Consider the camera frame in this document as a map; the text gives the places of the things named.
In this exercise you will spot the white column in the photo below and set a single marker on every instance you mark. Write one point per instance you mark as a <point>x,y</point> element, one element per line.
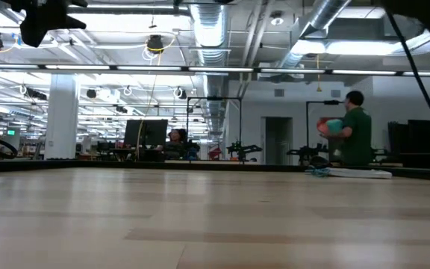
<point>62,119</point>

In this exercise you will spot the black background monitor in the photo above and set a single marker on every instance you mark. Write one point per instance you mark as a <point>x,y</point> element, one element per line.
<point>146,132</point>

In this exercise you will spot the long LED light strip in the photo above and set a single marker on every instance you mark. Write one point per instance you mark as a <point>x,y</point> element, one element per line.
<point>215,69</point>

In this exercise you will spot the seated person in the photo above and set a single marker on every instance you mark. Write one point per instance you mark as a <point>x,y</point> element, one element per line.
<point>175,143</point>

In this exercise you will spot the red bin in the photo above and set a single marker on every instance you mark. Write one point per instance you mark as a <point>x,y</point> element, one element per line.
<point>215,153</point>

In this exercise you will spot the colourful held object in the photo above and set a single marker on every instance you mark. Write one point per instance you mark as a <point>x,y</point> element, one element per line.
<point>330,126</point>

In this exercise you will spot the standing person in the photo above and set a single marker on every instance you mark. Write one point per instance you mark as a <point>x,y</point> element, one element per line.
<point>357,138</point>

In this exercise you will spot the black cabinets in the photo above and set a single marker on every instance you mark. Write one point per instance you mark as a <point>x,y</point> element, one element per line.
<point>420,136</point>

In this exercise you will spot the silver ventilation duct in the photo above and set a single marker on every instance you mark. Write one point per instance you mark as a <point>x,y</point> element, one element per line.
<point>209,30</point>
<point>323,15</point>

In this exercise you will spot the black background rig frame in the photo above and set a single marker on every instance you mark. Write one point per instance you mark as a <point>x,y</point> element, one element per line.
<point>307,123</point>
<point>215,98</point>

